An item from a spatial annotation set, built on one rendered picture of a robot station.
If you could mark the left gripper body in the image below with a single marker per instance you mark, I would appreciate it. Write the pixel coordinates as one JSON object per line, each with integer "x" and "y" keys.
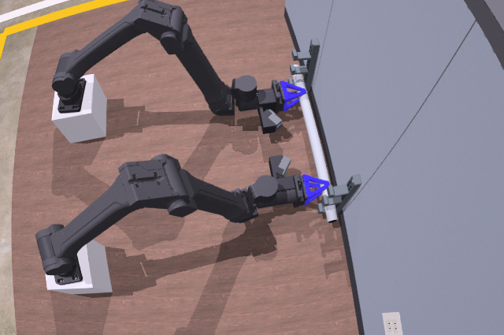
{"x": 279, "y": 95}

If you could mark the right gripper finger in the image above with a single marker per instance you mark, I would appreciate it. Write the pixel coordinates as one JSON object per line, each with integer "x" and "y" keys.
{"x": 306, "y": 180}
{"x": 313, "y": 185}

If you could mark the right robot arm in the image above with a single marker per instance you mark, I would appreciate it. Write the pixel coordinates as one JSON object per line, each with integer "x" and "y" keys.
{"x": 154, "y": 184}

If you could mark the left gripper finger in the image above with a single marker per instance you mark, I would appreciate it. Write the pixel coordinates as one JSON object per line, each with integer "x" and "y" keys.
{"x": 289, "y": 105}
{"x": 288, "y": 97}

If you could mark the light grey metal bar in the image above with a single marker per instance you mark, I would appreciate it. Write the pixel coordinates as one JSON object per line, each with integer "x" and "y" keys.
{"x": 315, "y": 143}

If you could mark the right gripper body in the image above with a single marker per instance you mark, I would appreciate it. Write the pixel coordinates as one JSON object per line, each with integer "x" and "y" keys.
{"x": 293, "y": 195}

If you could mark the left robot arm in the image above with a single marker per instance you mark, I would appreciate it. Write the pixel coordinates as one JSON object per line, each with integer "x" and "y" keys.
{"x": 147, "y": 17}

